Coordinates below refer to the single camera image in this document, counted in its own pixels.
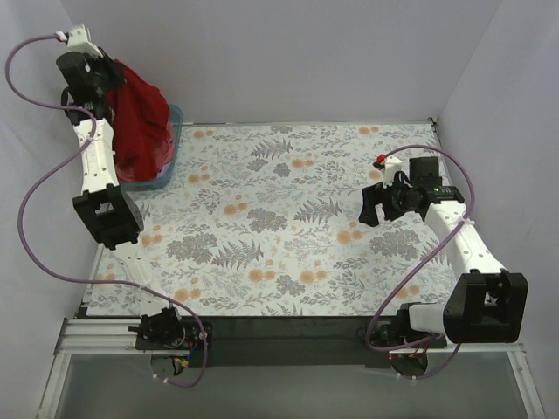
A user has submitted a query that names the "dark red t shirt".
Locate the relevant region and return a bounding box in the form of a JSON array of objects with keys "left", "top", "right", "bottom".
[{"left": 107, "top": 65, "right": 169, "bottom": 182}]

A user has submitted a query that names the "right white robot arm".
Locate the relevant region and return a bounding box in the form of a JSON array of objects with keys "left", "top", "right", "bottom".
[{"left": 359, "top": 155, "right": 528, "bottom": 351}]

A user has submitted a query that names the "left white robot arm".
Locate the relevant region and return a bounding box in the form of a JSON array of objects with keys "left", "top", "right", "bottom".
[{"left": 56, "top": 52, "right": 186, "bottom": 349}]

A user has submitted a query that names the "blue plastic basket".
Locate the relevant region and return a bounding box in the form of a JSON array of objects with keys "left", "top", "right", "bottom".
[{"left": 121, "top": 104, "right": 183, "bottom": 192}]

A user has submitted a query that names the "pink t shirt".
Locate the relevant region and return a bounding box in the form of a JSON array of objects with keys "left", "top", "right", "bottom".
[{"left": 116, "top": 122, "right": 176, "bottom": 182}]

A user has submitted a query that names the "floral patterned table mat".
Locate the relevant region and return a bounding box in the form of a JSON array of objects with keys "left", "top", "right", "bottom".
[{"left": 86, "top": 122, "right": 459, "bottom": 317}]

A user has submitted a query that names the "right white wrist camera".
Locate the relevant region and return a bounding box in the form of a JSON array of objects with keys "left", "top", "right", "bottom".
[{"left": 373, "top": 155, "right": 403, "bottom": 188}]

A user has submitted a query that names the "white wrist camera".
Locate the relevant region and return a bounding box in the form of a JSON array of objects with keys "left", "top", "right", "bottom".
[
  {"left": 373, "top": 155, "right": 403, "bottom": 188},
  {"left": 55, "top": 24, "right": 103, "bottom": 58}
]

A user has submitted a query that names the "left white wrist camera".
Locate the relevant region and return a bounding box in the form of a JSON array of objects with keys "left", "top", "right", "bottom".
[{"left": 55, "top": 24, "right": 103, "bottom": 58}]

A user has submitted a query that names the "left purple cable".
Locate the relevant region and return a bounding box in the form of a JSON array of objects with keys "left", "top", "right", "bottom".
[{"left": 4, "top": 34, "right": 211, "bottom": 388}]

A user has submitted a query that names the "aluminium frame rail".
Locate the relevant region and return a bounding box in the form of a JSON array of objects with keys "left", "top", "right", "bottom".
[{"left": 37, "top": 319, "right": 152, "bottom": 418}]

